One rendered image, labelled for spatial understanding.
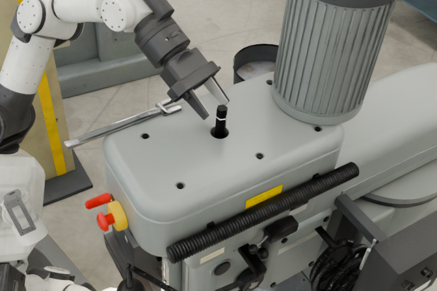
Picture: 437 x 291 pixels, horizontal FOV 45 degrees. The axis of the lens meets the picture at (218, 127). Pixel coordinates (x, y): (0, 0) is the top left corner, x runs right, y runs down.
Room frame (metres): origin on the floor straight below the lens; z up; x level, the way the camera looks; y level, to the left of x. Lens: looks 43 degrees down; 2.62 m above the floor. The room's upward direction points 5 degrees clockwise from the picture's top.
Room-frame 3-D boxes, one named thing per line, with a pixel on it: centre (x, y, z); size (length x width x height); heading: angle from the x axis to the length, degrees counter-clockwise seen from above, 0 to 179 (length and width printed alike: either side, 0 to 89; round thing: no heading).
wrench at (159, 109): (0.76, 0.19, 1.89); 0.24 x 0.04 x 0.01; 127
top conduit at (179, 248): (0.66, -0.11, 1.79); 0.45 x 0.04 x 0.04; 125
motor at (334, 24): (0.90, -0.21, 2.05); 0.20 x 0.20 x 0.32
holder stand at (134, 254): (1.09, 0.26, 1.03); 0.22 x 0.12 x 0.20; 34
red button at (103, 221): (0.61, 0.21, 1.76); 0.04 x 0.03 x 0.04; 35
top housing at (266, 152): (0.77, -0.02, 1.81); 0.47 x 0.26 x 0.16; 125
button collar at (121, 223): (0.63, 0.19, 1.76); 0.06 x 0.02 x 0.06; 35
